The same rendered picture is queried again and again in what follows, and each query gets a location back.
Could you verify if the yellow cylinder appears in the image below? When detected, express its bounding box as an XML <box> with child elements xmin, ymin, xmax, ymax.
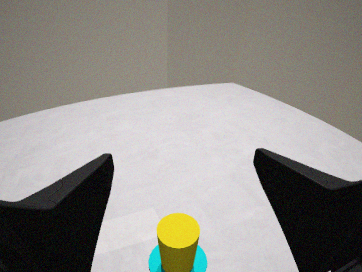
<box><xmin>157</xmin><ymin>213</ymin><xmax>200</xmax><ymax>272</ymax></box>

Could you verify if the cyan circle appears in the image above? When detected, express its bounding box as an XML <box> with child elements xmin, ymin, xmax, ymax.
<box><xmin>148</xmin><ymin>245</ymin><xmax>208</xmax><ymax>272</ymax></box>

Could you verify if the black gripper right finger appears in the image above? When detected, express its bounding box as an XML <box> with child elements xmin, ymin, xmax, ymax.
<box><xmin>253</xmin><ymin>148</ymin><xmax>362</xmax><ymax>272</ymax></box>

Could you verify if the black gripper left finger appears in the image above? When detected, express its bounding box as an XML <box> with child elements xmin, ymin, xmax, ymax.
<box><xmin>0</xmin><ymin>153</ymin><xmax>114</xmax><ymax>272</ymax></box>

